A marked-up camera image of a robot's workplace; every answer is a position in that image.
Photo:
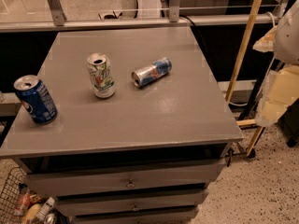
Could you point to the middle grey drawer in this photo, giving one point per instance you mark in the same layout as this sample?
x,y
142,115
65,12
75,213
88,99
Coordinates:
x,y
132,202

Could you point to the grey drawer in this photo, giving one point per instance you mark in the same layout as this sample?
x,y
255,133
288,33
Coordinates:
x,y
132,202
152,216
134,177

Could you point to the silver blue Red Bull can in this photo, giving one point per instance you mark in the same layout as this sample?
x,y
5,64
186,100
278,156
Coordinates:
x,y
150,73

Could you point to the silver can in basket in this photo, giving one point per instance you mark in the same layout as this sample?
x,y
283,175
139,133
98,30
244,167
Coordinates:
x,y
50,219

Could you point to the wooden easel frame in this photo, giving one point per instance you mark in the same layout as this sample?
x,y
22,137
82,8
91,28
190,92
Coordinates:
x,y
243,47

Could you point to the yellow item in basket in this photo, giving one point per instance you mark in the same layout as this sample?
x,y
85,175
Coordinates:
x,y
30,214

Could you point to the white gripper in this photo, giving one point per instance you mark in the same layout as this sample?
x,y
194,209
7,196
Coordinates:
x,y
288,39

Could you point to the metal railing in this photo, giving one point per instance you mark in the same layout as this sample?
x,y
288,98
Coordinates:
x,y
52,15

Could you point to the orange bottle in basket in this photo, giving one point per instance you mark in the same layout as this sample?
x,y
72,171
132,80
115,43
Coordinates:
x,y
23,202

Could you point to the white green soda can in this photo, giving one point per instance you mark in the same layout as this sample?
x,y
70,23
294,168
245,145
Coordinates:
x,y
100,71

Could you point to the top grey drawer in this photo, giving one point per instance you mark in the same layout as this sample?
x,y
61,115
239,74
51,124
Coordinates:
x,y
134,177

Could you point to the bottom grey drawer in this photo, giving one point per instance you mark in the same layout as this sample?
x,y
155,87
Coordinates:
x,y
152,216

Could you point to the blue Pepsi can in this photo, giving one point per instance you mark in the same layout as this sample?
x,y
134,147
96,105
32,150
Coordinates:
x,y
36,99

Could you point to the grey drawer cabinet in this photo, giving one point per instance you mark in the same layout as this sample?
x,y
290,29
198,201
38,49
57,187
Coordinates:
x,y
182,116

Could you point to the wire basket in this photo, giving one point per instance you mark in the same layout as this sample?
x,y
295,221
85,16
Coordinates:
x,y
10,193

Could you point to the white packet in basket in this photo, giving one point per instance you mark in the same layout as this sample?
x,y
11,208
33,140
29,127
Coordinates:
x,y
43,211

